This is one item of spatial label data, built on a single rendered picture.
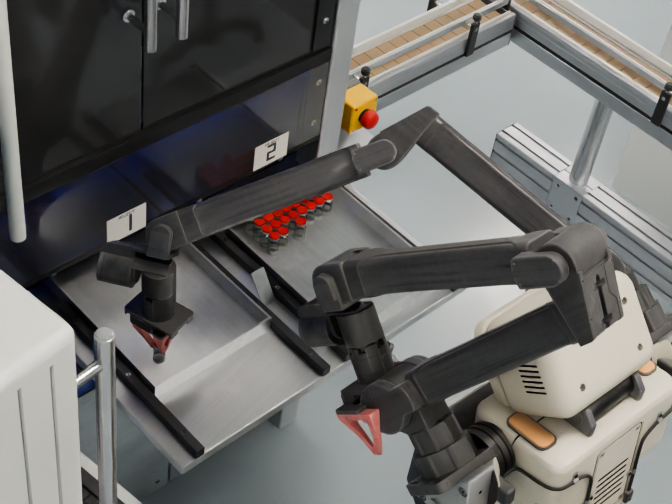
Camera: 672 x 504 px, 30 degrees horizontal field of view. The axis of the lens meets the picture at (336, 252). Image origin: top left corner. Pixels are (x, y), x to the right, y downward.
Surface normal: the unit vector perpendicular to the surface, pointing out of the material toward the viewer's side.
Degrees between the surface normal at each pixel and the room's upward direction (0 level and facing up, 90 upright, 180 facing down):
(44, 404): 90
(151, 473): 90
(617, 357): 48
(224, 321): 0
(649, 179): 90
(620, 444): 82
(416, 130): 52
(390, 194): 0
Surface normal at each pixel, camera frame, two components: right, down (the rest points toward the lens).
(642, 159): -0.73, 0.43
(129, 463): 0.67, 0.58
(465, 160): -0.08, 0.07
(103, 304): 0.11, -0.69
